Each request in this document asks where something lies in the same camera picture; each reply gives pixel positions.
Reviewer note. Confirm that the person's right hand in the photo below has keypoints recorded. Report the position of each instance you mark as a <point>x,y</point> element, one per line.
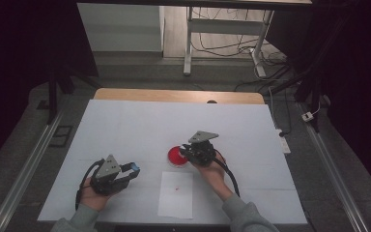
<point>214,174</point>

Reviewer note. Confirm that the person's left hand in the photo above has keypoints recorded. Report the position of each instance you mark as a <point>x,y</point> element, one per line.
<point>95,199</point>

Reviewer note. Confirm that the white paper sheet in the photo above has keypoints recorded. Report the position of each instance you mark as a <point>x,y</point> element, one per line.
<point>175,206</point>

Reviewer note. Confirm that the blue stamp cap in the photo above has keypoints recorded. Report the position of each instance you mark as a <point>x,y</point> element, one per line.
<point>135,167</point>

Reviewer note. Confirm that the white cabinet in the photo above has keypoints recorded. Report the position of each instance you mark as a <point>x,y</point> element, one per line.
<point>119,29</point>

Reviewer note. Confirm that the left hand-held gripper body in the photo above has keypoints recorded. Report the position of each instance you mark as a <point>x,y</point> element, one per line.
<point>109,180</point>

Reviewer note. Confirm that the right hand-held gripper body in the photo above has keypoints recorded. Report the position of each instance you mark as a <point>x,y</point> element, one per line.
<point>203,153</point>

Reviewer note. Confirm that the white power strip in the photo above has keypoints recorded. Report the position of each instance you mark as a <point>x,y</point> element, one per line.
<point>285,145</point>

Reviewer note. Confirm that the black metal stand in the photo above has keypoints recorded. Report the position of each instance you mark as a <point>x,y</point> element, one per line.
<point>52,96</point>
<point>315,96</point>

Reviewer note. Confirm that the black table grommet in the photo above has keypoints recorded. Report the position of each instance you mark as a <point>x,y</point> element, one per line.
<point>212,102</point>

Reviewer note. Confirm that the small white adapter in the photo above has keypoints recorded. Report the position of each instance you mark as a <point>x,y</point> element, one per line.
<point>307,116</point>

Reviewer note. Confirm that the white desk frame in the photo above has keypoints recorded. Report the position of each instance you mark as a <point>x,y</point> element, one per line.
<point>225,25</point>

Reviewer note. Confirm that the wooden table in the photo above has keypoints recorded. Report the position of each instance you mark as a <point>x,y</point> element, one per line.
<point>174,95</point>

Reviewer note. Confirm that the round red ink pad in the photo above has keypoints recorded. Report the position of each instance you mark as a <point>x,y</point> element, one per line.
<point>174,156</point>

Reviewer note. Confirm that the white table cover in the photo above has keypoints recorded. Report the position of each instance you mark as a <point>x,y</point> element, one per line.
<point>141,129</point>

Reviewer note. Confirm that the aluminium floor rail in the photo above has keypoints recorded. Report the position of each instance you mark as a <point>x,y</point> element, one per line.
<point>22,180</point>
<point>335,180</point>

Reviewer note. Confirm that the dark curtain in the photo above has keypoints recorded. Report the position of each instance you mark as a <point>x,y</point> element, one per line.
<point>13,48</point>
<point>360,64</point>

